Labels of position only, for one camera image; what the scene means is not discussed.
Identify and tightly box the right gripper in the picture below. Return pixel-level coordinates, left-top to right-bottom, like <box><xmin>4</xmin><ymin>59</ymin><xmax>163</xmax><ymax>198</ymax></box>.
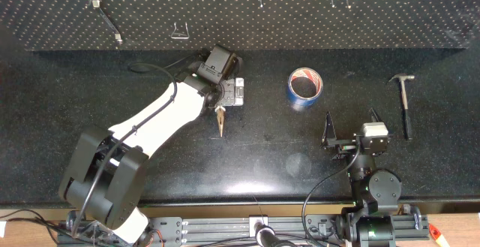
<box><xmin>321</xmin><ymin>107</ymin><xmax>383</xmax><ymax>161</ymax></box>

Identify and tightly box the roll of blue tape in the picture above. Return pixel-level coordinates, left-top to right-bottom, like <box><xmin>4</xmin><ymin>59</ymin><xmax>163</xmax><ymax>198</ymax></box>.
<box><xmin>287</xmin><ymin>67</ymin><xmax>324</xmax><ymax>109</ymax></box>

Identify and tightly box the hammer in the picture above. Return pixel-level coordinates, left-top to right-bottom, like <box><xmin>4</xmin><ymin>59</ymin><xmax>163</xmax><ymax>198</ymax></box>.
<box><xmin>388</xmin><ymin>73</ymin><xmax>416</xmax><ymax>141</ymax></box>

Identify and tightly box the wrench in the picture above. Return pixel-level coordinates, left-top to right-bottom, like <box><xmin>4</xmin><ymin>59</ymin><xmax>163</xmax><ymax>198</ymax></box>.
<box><xmin>89</xmin><ymin>0</ymin><xmax>125</xmax><ymax>46</ymax></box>

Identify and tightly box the black pegboard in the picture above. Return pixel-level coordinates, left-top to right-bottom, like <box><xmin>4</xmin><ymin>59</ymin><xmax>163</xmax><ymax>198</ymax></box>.
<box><xmin>0</xmin><ymin>0</ymin><xmax>480</xmax><ymax>52</ymax></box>

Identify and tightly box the red and yellow object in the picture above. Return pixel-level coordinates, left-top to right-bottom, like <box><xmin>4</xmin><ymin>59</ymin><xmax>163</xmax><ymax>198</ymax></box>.
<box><xmin>428</xmin><ymin>223</ymin><xmax>451</xmax><ymax>247</ymax></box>

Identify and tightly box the black cable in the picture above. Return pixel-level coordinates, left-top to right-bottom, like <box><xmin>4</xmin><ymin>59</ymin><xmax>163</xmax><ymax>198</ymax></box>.
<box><xmin>301</xmin><ymin>145</ymin><xmax>362</xmax><ymax>246</ymax></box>
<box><xmin>70</xmin><ymin>53</ymin><xmax>211</xmax><ymax>239</ymax></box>

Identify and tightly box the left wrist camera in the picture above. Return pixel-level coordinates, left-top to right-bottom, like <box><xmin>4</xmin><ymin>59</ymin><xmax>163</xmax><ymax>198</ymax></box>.
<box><xmin>223</xmin><ymin>77</ymin><xmax>245</xmax><ymax>107</ymax></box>

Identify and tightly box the mounting rail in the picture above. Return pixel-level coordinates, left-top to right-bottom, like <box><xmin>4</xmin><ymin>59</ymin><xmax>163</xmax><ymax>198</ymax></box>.
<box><xmin>55</xmin><ymin>211</ymin><xmax>431</xmax><ymax>247</ymax></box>

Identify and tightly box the thin black wire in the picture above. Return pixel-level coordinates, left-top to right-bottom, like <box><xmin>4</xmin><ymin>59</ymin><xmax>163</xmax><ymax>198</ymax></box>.
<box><xmin>0</xmin><ymin>208</ymin><xmax>57</xmax><ymax>236</ymax></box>

